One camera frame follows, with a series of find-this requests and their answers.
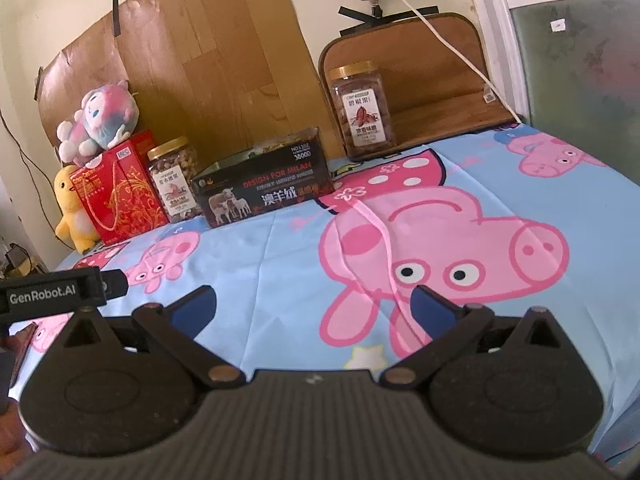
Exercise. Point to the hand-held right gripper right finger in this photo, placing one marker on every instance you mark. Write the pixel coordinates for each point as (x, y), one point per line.
(432, 310)

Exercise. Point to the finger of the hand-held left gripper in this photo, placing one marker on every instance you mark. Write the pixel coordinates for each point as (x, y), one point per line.
(116, 282)

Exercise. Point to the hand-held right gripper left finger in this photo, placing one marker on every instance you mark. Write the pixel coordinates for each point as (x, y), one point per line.
(192, 310)

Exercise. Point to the black printed box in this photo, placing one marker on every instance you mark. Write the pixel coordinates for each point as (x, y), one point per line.
(270, 185)

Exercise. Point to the power strip with plugs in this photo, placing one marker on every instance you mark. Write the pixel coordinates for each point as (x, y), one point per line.
(17, 260)

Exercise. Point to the yellow plush duck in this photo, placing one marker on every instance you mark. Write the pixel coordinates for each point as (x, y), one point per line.
(75, 210)

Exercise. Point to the red gift box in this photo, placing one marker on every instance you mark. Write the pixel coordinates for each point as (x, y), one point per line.
(117, 195)

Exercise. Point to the cartoon pig printed bedsheet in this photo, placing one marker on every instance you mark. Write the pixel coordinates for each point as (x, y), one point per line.
(280, 260)

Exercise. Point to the round jar with gold lid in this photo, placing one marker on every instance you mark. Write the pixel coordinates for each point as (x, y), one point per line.
(174, 180)

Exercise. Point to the pink and blue plush toy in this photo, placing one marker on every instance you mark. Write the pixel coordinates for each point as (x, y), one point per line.
(102, 120)

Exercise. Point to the square jar with gold lid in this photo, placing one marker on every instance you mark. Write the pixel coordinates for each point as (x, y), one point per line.
(362, 115)

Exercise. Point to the small wood-pattern board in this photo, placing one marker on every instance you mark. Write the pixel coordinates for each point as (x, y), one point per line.
(430, 70)

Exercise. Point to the large wood-pattern board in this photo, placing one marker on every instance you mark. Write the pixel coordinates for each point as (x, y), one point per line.
(215, 60)

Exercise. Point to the black tape strip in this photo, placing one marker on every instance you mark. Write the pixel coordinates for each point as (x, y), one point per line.
(380, 16)
(116, 12)

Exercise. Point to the glass window with white frame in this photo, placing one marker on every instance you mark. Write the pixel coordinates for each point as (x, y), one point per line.
(575, 60)

